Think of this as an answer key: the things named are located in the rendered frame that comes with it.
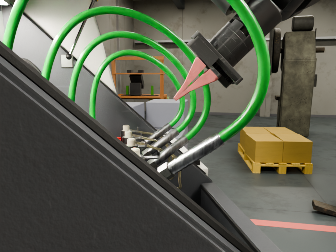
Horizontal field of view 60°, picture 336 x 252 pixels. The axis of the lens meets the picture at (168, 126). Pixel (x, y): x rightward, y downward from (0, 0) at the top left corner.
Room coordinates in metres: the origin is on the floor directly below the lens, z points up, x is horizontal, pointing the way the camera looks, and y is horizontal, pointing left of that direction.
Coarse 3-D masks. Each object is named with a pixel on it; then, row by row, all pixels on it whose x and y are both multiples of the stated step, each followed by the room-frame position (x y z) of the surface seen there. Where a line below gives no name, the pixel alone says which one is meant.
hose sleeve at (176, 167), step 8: (216, 136) 0.35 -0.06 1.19; (200, 144) 0.36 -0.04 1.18; (208, 144) 0.35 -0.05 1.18; (216, 144) 0.35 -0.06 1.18; (184, 152) 0.37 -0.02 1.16; (192, 152) 0.36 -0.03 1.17; (200, 152) 0.36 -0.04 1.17; (208, 152) 0.36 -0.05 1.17; (176, 160) 0.37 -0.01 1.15; (184, 160) 0.36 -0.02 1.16; (192, 160) 0.36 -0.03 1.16; (168, 168) 0.37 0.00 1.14; (176, 168) 0.36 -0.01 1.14
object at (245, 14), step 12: (24, 0) 0.42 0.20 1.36; (228, 0) 0.35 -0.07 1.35; (240, 0) 0.35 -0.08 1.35; (12, 12) 0.42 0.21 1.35; (240, 12) 0.35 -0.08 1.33; (12, 24) 0.42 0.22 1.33; (252, 24) 0.34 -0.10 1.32; (12, 36) 0.43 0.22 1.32; (252, 36) 0.35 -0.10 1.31; (12, 48) 0.43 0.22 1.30; (264, 48) 0.34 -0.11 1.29; (264, 60) 0.34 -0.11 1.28; (264, 72) 0.34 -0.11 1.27; (264, 84) 0.34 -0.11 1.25; (252, 96) 0.35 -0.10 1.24; (264, 96) 0.34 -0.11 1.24; (252, 108) 0.34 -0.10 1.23; (240, 120) 0.35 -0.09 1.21; (228, 132) 0.35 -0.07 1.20
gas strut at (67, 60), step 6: (96, 0) 0.77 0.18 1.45; (90, 6) 0.77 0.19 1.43; (84, 24) 0.76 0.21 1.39; (78, 36) 0.76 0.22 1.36; (72, 48) 0.75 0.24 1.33; (66, 54) 0.75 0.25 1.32; (66, 60) 0.75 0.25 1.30; (72, 60) 0.75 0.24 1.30; (66, 66) 0.75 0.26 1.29; (72, 66) 0.75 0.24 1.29
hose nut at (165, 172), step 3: (162, 165) 0.38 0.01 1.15; (165, 165) 0.37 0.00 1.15; (159, 168) 0.37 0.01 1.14; (162, 168) 0.37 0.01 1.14; (165, 168) 0.37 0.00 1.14; (159, 171) 0.37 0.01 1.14; (162, 171) 0.37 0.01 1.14; (165, 171) 0.37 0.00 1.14; (168, 171) 0.37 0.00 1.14; (162, 174) 0.37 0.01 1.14; (165, 174) 0.37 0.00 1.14; (168, 174) 0.37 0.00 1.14; (171, 174) 0.36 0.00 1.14; (174, 174) 0.37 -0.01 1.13; (165, 177) 0.37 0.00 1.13; (168, 177) 0.37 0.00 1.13; (171, 177) 0.37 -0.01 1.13
